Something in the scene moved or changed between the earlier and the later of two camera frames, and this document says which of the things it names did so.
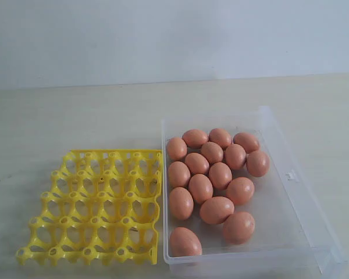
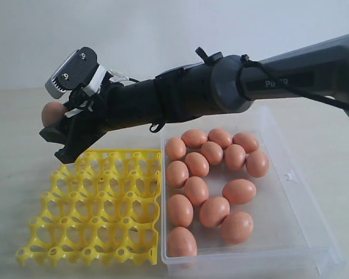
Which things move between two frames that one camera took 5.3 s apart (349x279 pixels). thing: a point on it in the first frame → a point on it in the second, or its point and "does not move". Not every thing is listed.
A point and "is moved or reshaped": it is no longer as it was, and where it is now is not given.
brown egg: [216, 210] is moved or reshaped
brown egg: [181, 203] is moved or reshaped
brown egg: [212, 151] does not move
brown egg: [248, 141] does not move
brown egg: [257, 163] does not move
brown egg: [239, 228] does not move
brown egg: [235, 156] does not move
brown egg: [195, 138] does not move
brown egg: [178, 174] does not move
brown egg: [177, 149] does not move
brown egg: [241, 190] is moved or reshaped
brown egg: [200, 187] is moved or reshaped
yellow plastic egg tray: [103, 207] does not move
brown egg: [220, 175] → [52, 113]
